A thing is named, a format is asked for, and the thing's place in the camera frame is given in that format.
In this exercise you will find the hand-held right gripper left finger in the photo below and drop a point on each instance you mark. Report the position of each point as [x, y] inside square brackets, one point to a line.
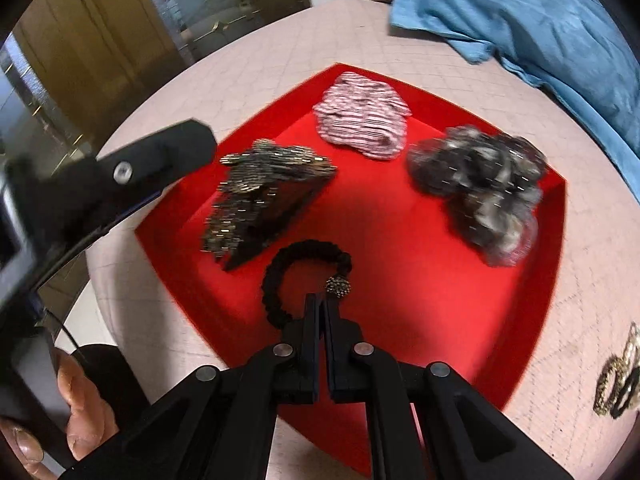
[310, 355]

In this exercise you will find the person's left hand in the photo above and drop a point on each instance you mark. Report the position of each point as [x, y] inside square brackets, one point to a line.
[85, 410]

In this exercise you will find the beaded flower hair clip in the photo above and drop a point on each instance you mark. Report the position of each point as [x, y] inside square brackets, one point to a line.
[250, 185]

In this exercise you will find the grey sheer scrunchie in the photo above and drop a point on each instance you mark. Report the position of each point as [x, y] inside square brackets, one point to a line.
[500, 220]

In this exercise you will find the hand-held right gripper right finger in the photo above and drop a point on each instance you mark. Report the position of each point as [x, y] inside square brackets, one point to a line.
[345, 360]

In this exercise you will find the pink striped scrunchie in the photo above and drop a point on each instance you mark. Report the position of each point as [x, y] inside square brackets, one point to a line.
[360, 120]

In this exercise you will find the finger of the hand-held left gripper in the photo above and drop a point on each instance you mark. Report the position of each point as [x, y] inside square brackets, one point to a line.
[150, 160]

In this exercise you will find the red tray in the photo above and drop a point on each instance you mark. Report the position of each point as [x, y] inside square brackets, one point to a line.
[400, 240]

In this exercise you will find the wooden door with glass panel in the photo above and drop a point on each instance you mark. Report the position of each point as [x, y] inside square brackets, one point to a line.
[100, 35]

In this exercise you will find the blue cloth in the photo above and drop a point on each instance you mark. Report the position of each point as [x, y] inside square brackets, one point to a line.
[525, 20]

